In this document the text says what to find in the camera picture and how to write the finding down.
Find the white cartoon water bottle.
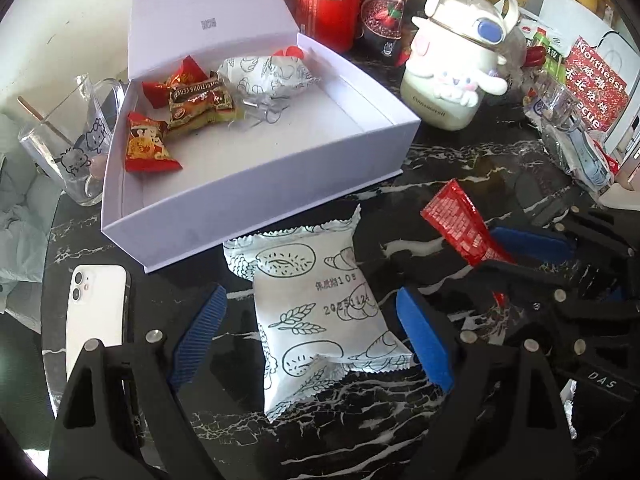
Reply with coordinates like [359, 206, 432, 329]
[400, 0, 521, 131]

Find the green white packet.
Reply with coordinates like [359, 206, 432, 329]
[520, 20, 571, 86]

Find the red propeller clear toy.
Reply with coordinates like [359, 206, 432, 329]
[239, 44, 307, 127]

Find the red barbecue seasoning packet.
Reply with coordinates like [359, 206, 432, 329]
[564, 35, 628, 133]

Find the white carton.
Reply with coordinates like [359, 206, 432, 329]
[540, 0, 626, 51]

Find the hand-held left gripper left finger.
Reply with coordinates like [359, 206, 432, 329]
[47, 284, 227, 480]

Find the white bread packet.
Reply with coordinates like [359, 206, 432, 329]
[222, 205, 413, 423]
[217, 55, 321, 106]

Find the white smartphone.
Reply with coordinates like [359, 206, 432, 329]
[66, 264, 132, 385]

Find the red cartoon snack packet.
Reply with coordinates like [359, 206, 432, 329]
[125, 111, 182, 174]

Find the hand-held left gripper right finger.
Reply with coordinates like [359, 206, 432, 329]
[396, 286, 576, 480]

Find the red canister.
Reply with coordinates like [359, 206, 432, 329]
[297, 0, 362, 53]

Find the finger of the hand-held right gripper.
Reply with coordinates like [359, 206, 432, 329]
[490, 227, 578, 263]
[472, 260, 571, 306]

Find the red white-print snack packet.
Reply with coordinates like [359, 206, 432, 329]
[421, 180, 517, 311]

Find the red gold candy packet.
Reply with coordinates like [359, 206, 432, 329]
[141, 55, 208, 109]

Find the copper stirring spoon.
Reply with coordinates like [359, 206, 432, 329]
[16, 96, 106, 181]

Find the brown cereal snack packet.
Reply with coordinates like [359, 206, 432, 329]
[166, 74, 237, 137]

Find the clear plastic bag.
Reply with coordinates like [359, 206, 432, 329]
[525, 77, 618, 193]

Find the black gold oats bag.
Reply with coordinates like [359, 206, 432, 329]
[345, 0, 433, 58]

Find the white hinged-lid gift box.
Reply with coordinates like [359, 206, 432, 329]
[100, 0, 422, 275]

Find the glass mug with cartoon print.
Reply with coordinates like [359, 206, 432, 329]
[18, 74, 128, 207]

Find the grey-green padded jacket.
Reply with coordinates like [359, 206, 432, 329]
[0, 112, 56, 311]

